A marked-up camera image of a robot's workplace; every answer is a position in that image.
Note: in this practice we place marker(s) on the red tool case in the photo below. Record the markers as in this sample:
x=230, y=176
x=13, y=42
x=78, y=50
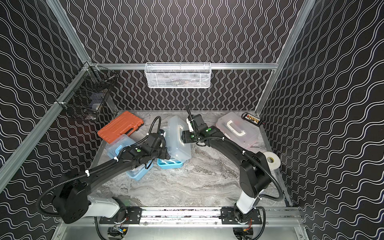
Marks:
x=124, y=124

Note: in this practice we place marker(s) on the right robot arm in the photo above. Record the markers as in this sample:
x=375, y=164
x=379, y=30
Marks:
x=256, y=179

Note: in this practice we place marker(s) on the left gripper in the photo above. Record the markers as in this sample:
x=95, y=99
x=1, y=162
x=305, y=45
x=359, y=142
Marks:
x=163, y=150

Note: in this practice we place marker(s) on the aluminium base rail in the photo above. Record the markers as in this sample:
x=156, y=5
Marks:
x=206, y=217

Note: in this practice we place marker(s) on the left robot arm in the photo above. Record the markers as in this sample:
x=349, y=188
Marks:
x=70, y=199

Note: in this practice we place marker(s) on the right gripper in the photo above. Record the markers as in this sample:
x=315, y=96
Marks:
x=185, y=137

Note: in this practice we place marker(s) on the white tape roll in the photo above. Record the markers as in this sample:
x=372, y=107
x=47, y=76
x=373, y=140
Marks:
x=274, y=162

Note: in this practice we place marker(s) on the black bit set case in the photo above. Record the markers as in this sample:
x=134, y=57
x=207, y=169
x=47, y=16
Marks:
x=252, y=119

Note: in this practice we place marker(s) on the white mesh wall basket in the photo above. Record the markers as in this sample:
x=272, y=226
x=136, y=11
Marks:
x=178, y=75

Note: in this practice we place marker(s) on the black wire wall basket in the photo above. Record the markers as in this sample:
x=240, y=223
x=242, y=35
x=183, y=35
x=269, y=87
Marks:
x=90, y=96

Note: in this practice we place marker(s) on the pink toolbox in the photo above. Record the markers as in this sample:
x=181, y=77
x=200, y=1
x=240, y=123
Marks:
x=237, y=130

